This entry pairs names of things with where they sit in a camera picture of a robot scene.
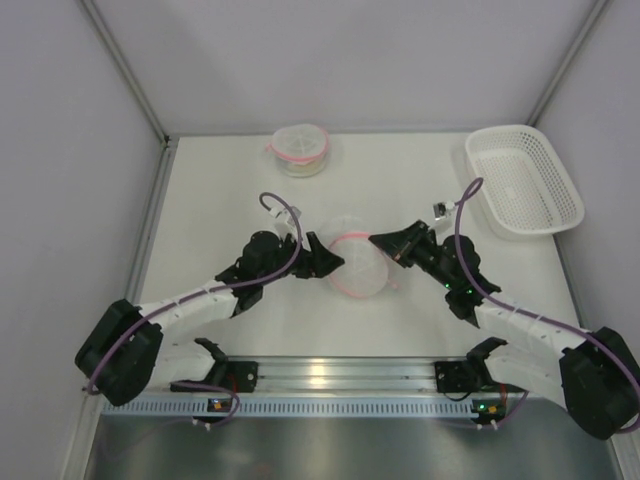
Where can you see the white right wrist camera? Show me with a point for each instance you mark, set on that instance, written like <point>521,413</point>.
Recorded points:
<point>444,213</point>

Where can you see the white plastic basket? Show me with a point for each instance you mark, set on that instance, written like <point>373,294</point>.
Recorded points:
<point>527,192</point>

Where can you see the aluminium frame post right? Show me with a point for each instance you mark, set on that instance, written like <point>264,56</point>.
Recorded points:
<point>579,40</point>

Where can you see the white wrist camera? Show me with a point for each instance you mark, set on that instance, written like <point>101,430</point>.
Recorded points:
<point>284,220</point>
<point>444,213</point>

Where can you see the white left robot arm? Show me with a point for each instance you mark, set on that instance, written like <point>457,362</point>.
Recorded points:
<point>134,348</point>

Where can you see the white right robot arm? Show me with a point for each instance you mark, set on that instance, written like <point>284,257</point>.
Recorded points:
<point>593,376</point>

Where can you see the white slotted cable duct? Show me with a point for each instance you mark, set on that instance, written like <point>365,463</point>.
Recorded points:
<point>298,407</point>

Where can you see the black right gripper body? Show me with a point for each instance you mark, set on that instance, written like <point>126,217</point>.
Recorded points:
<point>409,244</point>

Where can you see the aluminium mounting rail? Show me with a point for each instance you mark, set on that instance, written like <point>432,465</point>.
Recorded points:
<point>288,376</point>

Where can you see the aluminium frame post left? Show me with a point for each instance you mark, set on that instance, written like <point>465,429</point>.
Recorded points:
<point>118,58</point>

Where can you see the aluminium frame post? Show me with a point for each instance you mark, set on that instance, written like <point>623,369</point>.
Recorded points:
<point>118,58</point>
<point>579,40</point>

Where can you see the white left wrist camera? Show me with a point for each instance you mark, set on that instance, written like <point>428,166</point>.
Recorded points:
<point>284,220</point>

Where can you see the white mesh laundry bag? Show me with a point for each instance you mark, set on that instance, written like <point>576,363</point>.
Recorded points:
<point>300,150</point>
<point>366,270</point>

